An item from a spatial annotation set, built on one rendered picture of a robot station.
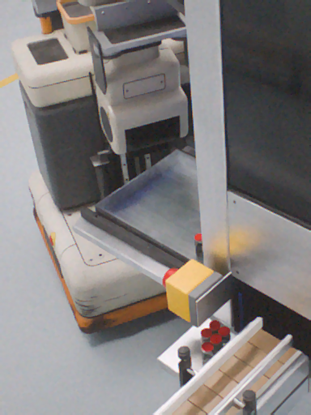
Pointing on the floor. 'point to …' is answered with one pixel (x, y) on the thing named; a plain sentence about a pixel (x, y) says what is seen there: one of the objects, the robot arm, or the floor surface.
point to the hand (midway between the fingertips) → (276, 142)
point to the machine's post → (211, 142)
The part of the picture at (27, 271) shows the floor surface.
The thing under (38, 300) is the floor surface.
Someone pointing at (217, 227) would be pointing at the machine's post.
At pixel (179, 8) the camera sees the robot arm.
